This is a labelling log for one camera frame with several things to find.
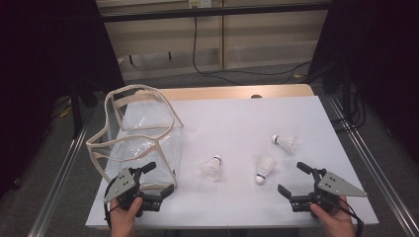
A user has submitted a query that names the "white shuttlecock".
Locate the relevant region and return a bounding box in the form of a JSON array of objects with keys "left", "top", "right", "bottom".
[
  {"left": 200, "top": 155, "right": 222, "bottom": 182},
  {"left": 271, "top": 133, "right": 299, "bottom": 155},
  {"left": 255, "top": 155, "right": 277, "bottom": 186}
]

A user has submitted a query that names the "person's left hand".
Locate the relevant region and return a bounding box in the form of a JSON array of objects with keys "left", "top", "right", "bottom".
[{"left": 109, "top": 197, "right": 143, "bottom": 232}]

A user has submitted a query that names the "white wall socket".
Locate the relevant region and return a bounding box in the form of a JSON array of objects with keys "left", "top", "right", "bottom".
[{"left": 188, "top": 0, "right": 212, "bottom": 9}]

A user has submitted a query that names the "black stand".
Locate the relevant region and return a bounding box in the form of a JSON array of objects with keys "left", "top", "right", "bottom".
[{"left": 70, "top": 82, "right": 100, "bottom": 139}]

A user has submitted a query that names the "transparent bag with beige trim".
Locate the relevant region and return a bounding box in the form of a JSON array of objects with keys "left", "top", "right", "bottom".
[{"left": 86, "top": 84, "right": 185, "bottom": 192}]

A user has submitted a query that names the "person's right hand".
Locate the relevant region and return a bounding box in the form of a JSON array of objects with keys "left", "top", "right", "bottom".
[{"left": 309, "top": 195, "right": 358, "bottom": 237}]

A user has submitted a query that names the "bundle of black cables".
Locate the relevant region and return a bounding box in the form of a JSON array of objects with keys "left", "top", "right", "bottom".
[{"left": 332, "top": 83, "right": 368, "bottom": 132}]

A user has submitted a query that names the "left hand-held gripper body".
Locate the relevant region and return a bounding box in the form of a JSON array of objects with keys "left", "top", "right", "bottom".
[{"left": 103, "top": 167, "right": 163, "bottom": 213}]

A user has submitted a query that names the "metal floor rail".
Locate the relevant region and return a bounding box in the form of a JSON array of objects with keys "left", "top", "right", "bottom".
[
  {"left": 327, "top": 95, "right": 419, "bottom": 237},
  {"left": 28, "top": 126, "right": 88, "bottom": 237}
]

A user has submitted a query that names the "black curtain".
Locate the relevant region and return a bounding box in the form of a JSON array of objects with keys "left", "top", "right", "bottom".
[
  {"left": 309, "top": 0, "right": 419, "bottom": 162},
  {"left": 0, "top": 0, "right": 125, "bottom": 198}
]

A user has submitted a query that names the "black metal bar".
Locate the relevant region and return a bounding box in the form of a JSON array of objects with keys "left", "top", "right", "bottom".
[{"left": 100, "top": 2, "right": 332, "bottom": 24}]

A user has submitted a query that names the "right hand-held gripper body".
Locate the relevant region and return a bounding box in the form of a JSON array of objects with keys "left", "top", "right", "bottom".
[{"left": 291, "top": 167, "right": 368, "bottom": 213}]

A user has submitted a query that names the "black floor cable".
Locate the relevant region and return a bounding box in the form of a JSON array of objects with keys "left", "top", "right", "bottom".
[{"left": 192, "top": 5, "right": 312, "bottom": 86}]

